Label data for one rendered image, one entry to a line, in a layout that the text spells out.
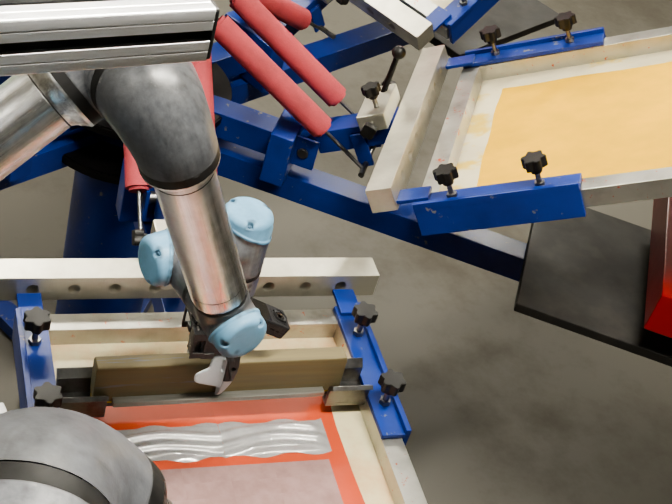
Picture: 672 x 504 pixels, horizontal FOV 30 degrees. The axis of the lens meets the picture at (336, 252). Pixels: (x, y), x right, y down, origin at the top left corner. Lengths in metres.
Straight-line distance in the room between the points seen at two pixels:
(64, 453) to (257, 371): 1.27
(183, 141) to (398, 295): 2.53
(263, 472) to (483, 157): 0.80
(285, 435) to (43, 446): 1.33
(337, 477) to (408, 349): 1.70
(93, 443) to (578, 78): 1.99
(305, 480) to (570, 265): 0.87
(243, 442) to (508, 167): 0.75
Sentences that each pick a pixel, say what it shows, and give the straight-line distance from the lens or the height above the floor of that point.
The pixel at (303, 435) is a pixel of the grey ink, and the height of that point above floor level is 0.96.
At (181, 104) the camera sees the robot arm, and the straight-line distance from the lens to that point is 1.38.
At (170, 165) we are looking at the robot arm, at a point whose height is 1.64.
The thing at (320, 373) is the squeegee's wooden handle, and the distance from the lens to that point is 2.05.
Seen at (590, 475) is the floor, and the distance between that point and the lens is 3.61.
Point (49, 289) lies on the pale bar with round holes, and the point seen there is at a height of 1.02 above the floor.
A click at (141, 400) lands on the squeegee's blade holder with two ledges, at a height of 1.01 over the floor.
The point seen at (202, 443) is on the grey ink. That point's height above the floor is 0.96.
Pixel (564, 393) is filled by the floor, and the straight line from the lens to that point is 3.79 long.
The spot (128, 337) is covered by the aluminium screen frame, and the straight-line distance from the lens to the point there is 2.14.
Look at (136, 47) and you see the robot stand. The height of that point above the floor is 2.00.
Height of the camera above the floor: 2.48
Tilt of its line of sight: 39 degrees down
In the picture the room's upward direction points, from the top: 18 degrees clockwise
